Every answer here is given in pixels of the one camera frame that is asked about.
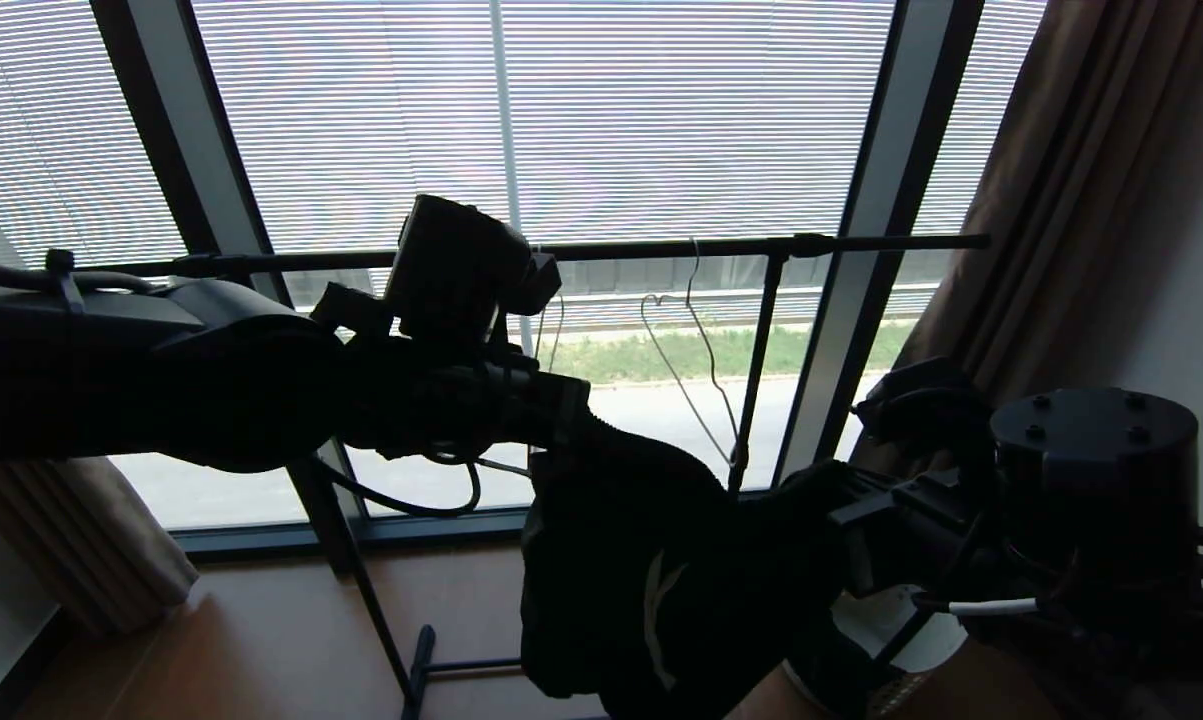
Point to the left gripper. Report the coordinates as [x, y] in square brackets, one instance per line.
[511, 410]

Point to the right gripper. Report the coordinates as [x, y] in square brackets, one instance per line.
[921, 540]

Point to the pink clothes hanger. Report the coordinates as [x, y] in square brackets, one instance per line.
[706, 350]
[538, 330]

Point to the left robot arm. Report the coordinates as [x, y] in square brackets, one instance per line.
[161, 380]

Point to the white laundry basket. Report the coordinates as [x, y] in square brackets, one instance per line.
[901, 640]

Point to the black clothes rack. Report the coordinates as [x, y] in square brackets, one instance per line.
[761, 350]

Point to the window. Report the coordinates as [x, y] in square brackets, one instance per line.
[891, 200]

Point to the brown curtain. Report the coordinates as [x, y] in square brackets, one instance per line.
[71, 540]
[1061, 200]

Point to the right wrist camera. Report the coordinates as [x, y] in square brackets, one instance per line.
[921, 410]

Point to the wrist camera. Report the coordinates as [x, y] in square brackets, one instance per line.
[461, 270]
[921, 410]

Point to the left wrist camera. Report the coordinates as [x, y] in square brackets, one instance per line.
[461, 270]

